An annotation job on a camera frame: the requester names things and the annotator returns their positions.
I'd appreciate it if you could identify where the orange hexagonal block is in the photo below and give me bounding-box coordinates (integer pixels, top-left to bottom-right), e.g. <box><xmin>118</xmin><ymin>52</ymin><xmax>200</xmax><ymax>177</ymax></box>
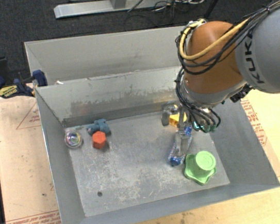
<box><xmin>90</xmin><ymin>130</ymin><xmax>108</xmax><ymax>151</ymax></box>

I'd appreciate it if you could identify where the blue-grey toy animal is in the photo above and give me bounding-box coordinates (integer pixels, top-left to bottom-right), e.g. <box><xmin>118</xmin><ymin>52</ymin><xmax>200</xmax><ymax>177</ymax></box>
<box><xmin>85</xmin><ymin>117</ymin><xmax>112</xmax><ymax>138</ymax></box>

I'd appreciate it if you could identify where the green cup with wavy base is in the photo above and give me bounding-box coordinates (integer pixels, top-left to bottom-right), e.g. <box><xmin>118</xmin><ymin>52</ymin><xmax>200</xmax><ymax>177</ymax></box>
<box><xmin>180</xmin><ymin>148</ymin><xmax>220</xmax><ymax>189</ymax></box>

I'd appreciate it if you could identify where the yellow block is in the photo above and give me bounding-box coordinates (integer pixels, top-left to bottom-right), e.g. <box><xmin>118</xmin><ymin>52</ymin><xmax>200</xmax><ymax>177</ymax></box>
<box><xmin>168</xmin><ymin>111</ymin><xmax>189</xmax><ymax>128</ymax></box>

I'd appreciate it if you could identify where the grey cylindrical object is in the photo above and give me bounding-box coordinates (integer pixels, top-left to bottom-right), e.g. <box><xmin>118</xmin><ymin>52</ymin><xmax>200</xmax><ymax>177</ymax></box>
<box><xmin>159</xmin><ymin>100</ymin><xmax>182</xmax><ymax>127</ymax></box>

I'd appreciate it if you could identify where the clear glass ball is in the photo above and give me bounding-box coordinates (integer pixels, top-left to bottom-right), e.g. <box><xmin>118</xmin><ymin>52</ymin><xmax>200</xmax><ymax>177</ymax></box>
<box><xmin>62</xmin><ymin>127</ymin><xmax>85</xmax><ymax>151</ymax></box>

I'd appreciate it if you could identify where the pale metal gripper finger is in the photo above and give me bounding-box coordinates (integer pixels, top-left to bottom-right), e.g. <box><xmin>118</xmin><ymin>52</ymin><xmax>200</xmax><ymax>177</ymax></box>
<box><xmin>181</xmin><ymin>127</ymin><xmax>196</xmax><ymax>154</ymax></box>
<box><xmin>174</xmin><ymin>131</ymin><xmax>187</xmax><ymax>156</ymax></box>

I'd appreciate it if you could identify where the grey metal bin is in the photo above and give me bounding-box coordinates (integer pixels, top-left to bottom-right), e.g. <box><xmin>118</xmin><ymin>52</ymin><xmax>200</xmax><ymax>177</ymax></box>
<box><xmin>24</xmin><ymin>7</ymin><xmax>280</xmax><ymax>224</ymax></box>

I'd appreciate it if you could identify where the brown cardboard board red print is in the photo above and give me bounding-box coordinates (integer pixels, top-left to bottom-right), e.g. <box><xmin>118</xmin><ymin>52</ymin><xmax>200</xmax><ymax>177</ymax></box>
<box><xmin>0</xmin><ymin>47</ymin><xmax>280</xmax><ymax>224</ymax></box>

